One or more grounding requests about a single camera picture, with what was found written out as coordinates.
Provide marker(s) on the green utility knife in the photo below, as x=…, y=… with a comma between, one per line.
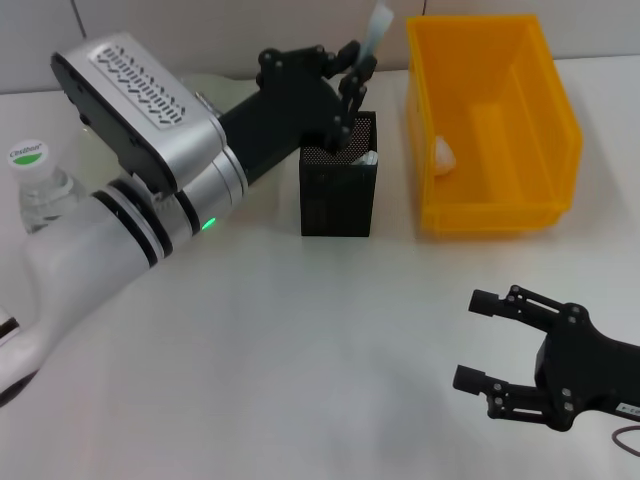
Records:
x=366, y=159

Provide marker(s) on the silver marker pen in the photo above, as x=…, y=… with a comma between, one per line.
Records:
x=377, y=27

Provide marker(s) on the black mesh pen holder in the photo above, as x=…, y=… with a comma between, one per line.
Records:
x=337, y=200

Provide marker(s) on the yellow plastic bin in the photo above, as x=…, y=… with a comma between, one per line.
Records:
x=500, y=150

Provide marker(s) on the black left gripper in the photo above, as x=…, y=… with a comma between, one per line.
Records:
x=285, y=115

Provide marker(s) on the white paper ball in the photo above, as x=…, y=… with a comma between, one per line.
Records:
x=444, y=157

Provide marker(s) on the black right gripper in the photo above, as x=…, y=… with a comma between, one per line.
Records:
x=585, y=365

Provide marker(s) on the green glass fruit plate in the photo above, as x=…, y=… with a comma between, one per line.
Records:
x=235, y=90

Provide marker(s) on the clear green-label water bottle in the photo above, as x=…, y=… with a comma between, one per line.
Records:
x=30, y=160

